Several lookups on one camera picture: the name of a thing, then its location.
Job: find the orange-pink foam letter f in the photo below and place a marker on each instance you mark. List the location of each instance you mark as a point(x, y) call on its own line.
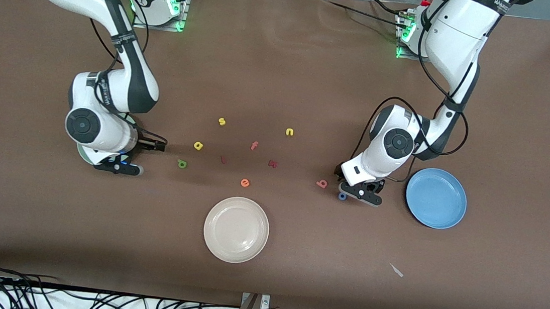
point(254, 146)

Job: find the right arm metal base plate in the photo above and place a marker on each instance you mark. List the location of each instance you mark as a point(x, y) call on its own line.
point(166, 27)

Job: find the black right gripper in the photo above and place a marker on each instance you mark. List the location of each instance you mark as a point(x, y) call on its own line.
point(147, 141)

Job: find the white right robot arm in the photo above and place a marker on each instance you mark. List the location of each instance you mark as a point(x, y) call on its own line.
point(127, 64)

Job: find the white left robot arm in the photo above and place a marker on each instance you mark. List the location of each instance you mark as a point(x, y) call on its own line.
point(452, 45)

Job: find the metal table edge bracket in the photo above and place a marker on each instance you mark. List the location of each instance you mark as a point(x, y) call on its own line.
point(265, 302)

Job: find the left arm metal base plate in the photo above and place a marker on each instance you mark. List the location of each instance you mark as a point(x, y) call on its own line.
point(403, 56)

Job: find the green plate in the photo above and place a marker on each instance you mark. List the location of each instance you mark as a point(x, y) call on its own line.
point(81, 153)

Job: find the orange foam letter e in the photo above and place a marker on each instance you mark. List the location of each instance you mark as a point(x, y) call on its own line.
point(245, 183)

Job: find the small white paper scrap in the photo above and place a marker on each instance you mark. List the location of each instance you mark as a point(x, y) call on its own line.
point(397, 271)

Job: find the blue plate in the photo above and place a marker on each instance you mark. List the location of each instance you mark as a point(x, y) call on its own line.
point(436, 198)

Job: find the blue foam letter o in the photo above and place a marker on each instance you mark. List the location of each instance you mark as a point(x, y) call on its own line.
point(340, 196)

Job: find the yellow foam letter a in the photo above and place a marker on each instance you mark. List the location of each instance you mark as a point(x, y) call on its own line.
point(195, 144)

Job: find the green foam letter d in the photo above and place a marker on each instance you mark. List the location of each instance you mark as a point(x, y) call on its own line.
point(184, 165)

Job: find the beige plate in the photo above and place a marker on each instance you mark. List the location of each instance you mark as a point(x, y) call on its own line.
point(236, 229)

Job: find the pink foam letter b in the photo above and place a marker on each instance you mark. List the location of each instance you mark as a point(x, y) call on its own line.
point(318, 183)

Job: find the yellow foam letter s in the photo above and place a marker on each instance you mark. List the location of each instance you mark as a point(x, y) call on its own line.
point(221, 121)

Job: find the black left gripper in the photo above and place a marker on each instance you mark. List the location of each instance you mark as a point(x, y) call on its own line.
point(339, 171)

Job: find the dark red foam letter w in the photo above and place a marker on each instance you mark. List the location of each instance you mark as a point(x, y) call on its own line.
point(273, 164)

